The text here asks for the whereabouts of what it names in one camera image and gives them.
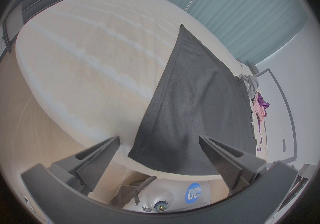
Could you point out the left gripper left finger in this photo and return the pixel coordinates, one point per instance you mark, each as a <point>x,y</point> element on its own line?
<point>95,168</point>

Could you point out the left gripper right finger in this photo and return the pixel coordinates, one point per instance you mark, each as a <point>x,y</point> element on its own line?
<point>225,165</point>

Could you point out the black T-shirt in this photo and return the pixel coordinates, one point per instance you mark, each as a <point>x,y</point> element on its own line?
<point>190,108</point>

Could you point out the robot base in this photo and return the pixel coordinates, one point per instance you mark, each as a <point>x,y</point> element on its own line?
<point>175,193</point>

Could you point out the bed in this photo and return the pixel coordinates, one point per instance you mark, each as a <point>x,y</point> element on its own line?
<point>87,55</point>

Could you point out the pink garment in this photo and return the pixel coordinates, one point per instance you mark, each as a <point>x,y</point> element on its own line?
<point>258,111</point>

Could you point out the purple garment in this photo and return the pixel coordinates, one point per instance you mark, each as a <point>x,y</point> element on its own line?
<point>262,100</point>

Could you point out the grey garment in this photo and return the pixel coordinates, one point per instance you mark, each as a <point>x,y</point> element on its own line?
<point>252,84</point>

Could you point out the white printed pillow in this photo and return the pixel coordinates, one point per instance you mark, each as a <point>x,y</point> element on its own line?
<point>243,66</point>

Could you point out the grey bedside table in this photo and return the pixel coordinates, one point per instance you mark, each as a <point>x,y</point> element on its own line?
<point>253,68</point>

